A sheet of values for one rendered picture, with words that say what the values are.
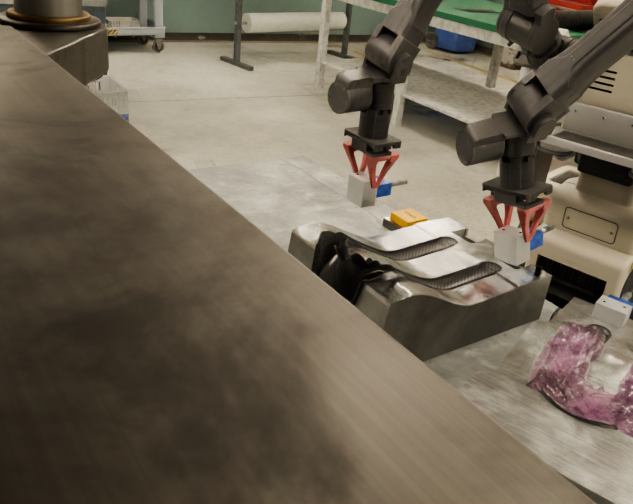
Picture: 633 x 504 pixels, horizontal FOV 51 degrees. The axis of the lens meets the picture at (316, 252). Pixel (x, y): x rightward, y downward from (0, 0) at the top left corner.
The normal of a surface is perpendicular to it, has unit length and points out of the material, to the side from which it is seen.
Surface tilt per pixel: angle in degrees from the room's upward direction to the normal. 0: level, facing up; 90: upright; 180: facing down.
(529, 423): 0
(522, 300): 90
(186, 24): 90
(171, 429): 0
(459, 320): 90
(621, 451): 0
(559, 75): 69
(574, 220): 98
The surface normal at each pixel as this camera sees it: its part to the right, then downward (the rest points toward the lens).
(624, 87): -0.68, 0.40
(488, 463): 0.10, -0.88
